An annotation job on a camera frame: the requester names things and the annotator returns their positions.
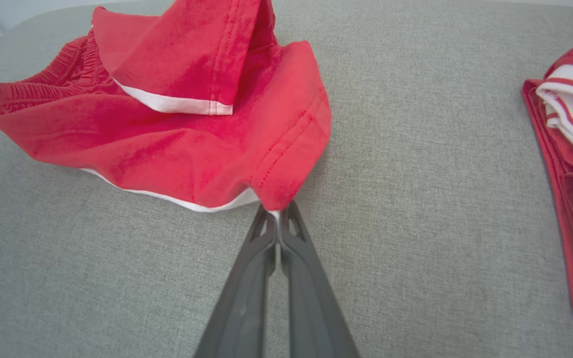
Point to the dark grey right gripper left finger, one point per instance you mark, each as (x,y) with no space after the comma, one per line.
(239,323)

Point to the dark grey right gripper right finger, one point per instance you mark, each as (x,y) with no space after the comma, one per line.
(311,323)

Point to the red white-trimmed shorts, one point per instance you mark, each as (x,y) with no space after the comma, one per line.
(167,149)

